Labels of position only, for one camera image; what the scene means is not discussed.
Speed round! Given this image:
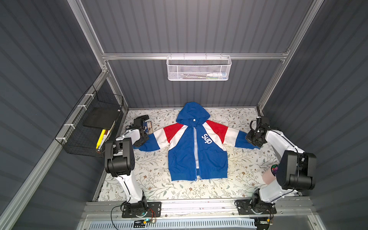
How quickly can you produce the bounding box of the black notebook in basket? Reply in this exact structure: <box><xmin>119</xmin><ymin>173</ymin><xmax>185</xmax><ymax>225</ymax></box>
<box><xmin>83</xmin><ymin>107</ymin><xmax>120</xmax><ymax>130</ymax></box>

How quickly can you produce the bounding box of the white tube in mesh basket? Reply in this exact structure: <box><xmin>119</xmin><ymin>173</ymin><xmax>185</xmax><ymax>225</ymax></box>
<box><xmin>206</xmin><ymin>72</ymin><xmax>228</xmax><ymax>80</ymax></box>

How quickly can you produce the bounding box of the blue red white hooded jacket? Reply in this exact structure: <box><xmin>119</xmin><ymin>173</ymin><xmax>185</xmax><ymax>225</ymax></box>
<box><xmin>139</xmin><ymin>102</ymin><xmax>256</xmax><ymax>181</ymax></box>

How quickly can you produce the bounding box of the white wire mesh basket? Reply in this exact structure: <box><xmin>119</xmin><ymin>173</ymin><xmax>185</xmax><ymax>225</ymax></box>
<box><xmin>166</xmin><ymin>54</ymin><xmax>232</xmax><ymax>81</ymax></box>

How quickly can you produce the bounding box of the yellow highlighter marker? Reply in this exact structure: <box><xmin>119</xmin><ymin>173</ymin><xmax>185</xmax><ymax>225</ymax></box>
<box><xmin>96</xmin><ymin>129</ymin><xmax>106</xmax><ymax>150</ymax></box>

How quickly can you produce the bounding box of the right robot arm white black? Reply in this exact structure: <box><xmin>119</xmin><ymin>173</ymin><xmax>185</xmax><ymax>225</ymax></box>
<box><xmin>246</xmin><ymin>117</ymin><xmax>317</xmax><ymax>209</ymax></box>

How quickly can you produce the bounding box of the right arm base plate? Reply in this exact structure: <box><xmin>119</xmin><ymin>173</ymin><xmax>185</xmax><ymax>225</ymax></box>
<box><xmin>234</xmin><ymin>199</ymin><xmax>277</xmax><ymax>215</ymax></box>

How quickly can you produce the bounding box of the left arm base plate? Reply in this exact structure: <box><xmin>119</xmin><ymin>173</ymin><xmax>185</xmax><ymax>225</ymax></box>
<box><xmin>120</xmin><ymin>202</ymin><xmax>162</xmax><ymax>218</ymax></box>

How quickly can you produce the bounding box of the black wire wall basket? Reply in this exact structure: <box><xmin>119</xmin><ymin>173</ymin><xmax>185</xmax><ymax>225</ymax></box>
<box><xmin>56</xmin><ymin>87</ymin><xmax>124</xmax><ymax>158</ymax></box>

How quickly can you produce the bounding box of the pink cup with markers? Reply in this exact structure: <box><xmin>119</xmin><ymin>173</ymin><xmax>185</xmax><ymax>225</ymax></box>
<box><xmin>262</xmin><ymin>164</ymin><xmax>279</xmax><ymax>185</ymax></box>

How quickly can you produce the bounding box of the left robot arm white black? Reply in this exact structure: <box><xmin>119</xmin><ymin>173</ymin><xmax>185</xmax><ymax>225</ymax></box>
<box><xmin>104</xmin><ymin>115</ymin><xmax>149</xmax><ymax>209</ymax></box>

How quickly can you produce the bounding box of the white perforated cable tray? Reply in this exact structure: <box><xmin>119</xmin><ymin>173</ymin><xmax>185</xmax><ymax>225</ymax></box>
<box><xmin>87</xmin><ymin>218</ymin><xmax>257</xmax><ymax>230</ymax></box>

